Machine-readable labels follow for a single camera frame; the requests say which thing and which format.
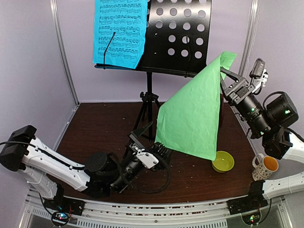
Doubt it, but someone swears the wooden metronome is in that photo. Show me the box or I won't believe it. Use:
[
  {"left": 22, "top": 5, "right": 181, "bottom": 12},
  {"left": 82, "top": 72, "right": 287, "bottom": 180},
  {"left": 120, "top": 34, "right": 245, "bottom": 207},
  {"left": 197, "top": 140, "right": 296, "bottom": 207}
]
[{"left": 218, "top": 95, "right": 224, "bottom": 129}]

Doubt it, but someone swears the green sheet music page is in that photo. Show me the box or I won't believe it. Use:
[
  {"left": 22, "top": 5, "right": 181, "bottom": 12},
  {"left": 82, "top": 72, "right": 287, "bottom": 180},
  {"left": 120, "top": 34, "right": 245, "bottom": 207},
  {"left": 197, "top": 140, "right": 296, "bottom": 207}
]
[{"left": 155, "top": 51, "right": 237, "bottom": 161}]

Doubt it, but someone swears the black music stand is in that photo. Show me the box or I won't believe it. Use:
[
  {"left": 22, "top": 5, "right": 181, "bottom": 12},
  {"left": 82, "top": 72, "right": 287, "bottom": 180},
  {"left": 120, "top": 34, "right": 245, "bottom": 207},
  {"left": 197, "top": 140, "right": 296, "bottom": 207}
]
[{"left": 94, "top": 0, "right": 213, "bottom": 143}]

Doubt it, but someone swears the blue sheet music page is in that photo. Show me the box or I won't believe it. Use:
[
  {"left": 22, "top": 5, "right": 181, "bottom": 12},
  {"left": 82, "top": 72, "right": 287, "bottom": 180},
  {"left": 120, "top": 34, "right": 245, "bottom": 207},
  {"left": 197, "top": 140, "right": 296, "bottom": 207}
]
[{"left": 93, "top": 0, "right": 148, "bottom": 69}]

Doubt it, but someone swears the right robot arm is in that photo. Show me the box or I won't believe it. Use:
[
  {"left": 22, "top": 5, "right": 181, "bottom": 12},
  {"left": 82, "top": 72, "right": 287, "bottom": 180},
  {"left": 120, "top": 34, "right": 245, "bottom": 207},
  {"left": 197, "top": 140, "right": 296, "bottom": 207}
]
[{"left": 220, "top": 66, "right": 304, "bottom": 210}]

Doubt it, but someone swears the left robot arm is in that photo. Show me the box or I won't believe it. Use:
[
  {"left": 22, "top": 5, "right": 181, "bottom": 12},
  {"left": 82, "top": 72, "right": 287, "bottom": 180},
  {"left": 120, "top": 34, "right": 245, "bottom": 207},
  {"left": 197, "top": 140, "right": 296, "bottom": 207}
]
[{"left": 0, "top": 123, "right": 172, "bottom": 211}]

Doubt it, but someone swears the lime green bowl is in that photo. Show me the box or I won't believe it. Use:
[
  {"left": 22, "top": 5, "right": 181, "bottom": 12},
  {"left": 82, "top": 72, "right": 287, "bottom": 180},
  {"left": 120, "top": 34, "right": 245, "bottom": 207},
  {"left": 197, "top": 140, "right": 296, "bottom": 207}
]
[{"left": 211, "top": 151, "right": 235, "bottom": 173}]

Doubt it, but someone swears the white patterned mug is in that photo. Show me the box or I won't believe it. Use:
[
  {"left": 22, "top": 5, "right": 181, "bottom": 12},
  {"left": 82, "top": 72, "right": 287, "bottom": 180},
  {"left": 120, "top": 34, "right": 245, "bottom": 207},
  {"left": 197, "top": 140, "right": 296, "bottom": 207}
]
[{"left": 252, "top": 153, "right": 279, "bottom": 181}]

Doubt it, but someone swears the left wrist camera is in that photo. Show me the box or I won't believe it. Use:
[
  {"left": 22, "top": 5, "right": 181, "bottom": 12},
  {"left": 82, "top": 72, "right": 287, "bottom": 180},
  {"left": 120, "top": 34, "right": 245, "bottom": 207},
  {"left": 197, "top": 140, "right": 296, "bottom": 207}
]
[{"left": 129, "top": 142, "right": 160, "bottom": 169}]

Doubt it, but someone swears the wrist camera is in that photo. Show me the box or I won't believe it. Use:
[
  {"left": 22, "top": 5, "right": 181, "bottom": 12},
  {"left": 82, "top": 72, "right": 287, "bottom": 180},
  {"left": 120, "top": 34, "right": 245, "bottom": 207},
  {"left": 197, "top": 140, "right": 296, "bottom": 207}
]
[
  {"left": 249, "top": 58, "right": 268, "bottom": 93},
  {"left": 129, "top": 142, "right": 160, "bottom": 169}
]

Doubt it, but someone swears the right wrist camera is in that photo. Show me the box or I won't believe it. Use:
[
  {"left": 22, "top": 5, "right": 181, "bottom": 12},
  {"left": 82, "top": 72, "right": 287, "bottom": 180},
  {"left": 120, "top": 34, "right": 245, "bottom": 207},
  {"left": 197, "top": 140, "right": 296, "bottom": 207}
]
[{"left": 249, "top": 58, "right": 268, "bottom": 93}]

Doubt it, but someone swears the right aluminium frame post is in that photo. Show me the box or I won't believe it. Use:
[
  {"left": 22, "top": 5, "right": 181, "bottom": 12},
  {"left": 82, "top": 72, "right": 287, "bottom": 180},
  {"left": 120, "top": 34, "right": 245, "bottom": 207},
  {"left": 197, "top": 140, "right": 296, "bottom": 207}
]
[{"left": 238, "top": 0, "right": 261, "bottom": 76}]

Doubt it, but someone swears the aluminium frame post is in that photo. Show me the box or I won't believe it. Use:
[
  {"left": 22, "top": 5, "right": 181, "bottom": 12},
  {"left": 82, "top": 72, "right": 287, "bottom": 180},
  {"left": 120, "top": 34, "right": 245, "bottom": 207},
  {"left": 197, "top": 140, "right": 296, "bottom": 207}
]
[
  {"left": 238, "top": 0, "right": 261, "bottom": 76},
  {"left": 49, "top": 0, "right": 80, "bottom": 107}
]

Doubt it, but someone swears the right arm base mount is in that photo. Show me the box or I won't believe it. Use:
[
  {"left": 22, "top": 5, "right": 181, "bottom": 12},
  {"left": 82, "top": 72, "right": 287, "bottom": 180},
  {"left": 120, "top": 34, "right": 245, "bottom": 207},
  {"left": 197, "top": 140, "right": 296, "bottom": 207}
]
[{"left": 227, "top": 190, "right": 272, "bottom": 227}]

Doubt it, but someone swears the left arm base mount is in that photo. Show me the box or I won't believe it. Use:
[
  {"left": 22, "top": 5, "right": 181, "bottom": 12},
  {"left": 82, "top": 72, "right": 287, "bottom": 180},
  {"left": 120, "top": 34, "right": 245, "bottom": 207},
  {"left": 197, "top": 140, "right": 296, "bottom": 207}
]
[{"left": 39, "top": 186, "right": 85, "bottom": 228}]

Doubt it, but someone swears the front aluminium rail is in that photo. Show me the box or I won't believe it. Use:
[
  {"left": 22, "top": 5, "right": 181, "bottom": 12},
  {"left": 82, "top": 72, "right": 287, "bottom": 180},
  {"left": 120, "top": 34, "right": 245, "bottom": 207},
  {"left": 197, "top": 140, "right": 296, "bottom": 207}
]
[{"left": 17, "top": 188, "right": 296, "bottom": 228}]

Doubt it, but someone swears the left aluminium frame post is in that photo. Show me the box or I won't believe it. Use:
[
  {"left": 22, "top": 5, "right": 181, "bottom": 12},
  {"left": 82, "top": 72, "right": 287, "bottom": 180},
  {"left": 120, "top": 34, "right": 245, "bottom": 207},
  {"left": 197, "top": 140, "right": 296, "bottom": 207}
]
[{"left": 49, "top": 0, "right": 80, "bottom": 107}]

